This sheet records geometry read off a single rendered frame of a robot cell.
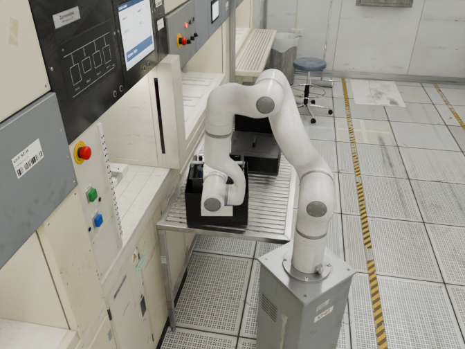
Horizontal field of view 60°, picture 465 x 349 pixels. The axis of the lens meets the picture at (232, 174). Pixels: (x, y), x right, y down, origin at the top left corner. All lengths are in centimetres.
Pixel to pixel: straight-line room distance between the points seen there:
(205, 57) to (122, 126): 145
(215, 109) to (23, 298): 81
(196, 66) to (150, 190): 166
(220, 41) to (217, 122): 198
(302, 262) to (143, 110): 98
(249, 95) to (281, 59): 426
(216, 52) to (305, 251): 208
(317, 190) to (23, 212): 84
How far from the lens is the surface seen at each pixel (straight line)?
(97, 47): 131
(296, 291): 156
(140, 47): 161
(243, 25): 473
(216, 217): 178
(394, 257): 296
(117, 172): 199
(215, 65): 330
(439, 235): 328
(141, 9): 162
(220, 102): 127
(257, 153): 215
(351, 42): 592
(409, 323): 261
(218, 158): 136
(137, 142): 202
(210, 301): 251
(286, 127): 128
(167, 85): 183
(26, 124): 102
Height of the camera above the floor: 192
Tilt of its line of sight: 33 degrees down
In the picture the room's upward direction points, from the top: straight up
